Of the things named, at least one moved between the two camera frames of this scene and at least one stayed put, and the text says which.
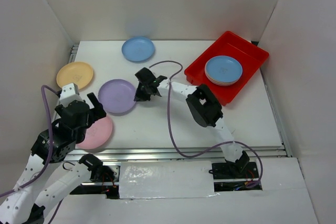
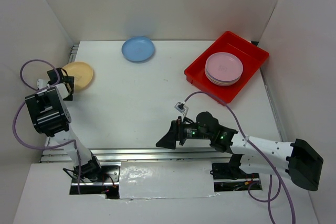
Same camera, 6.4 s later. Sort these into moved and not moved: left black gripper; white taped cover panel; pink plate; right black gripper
Moved: right black gripper; pink plate; left black gripper
Not moved: white taped cover panel
